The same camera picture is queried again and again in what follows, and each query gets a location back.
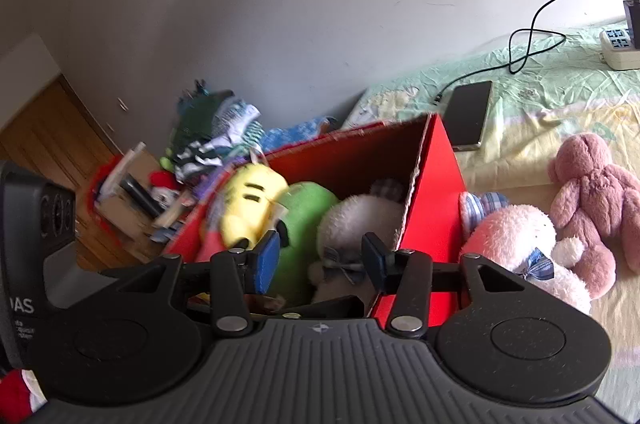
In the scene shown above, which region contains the black power adapter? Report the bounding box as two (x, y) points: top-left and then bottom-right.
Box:
(624, 0), (640, 50)

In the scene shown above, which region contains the cardboard box with clutter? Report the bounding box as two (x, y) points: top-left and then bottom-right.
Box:
(87, 142), (195, 251)

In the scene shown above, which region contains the blue floral towel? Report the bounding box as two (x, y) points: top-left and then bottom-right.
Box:
(260, 116), (338, 153)

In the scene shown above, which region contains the yellow tiger plush toy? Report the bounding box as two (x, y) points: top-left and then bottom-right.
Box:
(195, 163), (288, 262)

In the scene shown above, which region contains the white power strip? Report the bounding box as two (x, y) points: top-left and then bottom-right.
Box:
(600, 28), (640, 71)

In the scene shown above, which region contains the pink bunny plush toy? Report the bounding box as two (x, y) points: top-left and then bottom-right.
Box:
(459, 191), (591, 314)

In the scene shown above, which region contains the red cardboard box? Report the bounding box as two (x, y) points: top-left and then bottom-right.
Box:
(164, 115), (465, 326)

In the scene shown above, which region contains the black flashlight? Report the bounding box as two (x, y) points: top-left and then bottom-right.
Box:
(119, 174), (164, 219)

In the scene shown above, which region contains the black smartphone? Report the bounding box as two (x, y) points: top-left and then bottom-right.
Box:
(442, 80), (492, 152)

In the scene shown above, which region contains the mauve bear plush toy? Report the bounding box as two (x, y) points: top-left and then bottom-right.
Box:
(548, 132), (639, 300)

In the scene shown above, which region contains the white bunny plush toy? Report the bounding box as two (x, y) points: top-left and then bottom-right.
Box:
(308, 179), (405, 307)

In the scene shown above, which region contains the black charging cable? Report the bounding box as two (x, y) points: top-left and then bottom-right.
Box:
(432, 0), (639, 106)

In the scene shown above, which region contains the green plush toy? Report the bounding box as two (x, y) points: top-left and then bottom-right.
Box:
(266, 181), (338, 306)

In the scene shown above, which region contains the pile of folded clothes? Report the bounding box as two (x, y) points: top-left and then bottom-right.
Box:
(160, 80), (265, 186)

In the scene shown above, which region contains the purple plastic package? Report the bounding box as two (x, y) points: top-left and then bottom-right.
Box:
(192, 164), (234, 202)

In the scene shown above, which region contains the green yellow bed sheet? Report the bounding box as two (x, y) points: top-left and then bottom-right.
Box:
(339, 21), (640, 424)

